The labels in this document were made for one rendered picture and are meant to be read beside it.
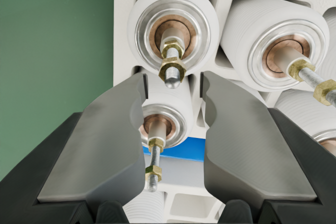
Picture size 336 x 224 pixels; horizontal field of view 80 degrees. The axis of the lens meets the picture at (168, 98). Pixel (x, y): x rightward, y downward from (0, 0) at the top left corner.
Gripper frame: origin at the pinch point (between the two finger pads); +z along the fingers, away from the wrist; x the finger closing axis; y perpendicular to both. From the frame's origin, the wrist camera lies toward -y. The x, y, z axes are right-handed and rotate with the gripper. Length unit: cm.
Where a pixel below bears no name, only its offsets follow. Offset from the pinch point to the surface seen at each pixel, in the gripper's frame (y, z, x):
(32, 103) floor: 24, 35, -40
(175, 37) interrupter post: -0.4, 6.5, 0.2
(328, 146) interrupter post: 15.7, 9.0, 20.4
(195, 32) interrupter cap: -0.1, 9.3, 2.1
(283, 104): 13.6, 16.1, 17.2
